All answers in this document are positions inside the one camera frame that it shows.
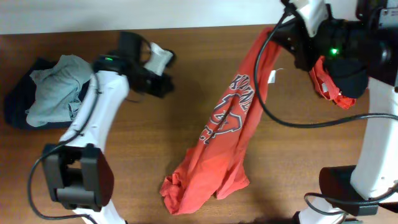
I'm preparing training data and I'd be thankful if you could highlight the red soccer print t-shirt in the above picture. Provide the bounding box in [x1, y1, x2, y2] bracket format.
[160, 28, 281, 215]

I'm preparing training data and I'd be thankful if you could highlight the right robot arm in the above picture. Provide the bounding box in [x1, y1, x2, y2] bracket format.
[271, 1, 397, 223]

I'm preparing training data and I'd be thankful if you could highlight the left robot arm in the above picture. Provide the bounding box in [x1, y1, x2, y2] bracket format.
[39, 32, 176, 223]

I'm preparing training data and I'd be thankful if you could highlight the black garment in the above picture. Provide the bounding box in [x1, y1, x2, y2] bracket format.
[323, 59, 369, 99]

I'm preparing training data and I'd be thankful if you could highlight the red garment under pile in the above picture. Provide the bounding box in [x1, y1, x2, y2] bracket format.
[309, 56, 356, 110]

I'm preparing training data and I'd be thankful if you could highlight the light grey crumpled shirt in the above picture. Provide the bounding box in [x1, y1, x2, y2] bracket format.
[26, 55, 92, 127]

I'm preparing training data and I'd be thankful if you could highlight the navy blue folded garment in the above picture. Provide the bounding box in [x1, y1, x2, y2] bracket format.
[4, 58, 90, 129]

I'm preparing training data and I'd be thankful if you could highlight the right black cable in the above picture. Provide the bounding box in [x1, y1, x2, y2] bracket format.
[254, 2, 398, 217]

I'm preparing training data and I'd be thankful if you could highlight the black cable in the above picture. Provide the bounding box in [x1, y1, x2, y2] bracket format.
[27, 34, 153, 224]
[254, 2, 398, 217]

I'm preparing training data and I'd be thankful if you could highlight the left black cable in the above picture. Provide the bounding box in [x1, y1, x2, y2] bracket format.
[27, 34, 153, 224]

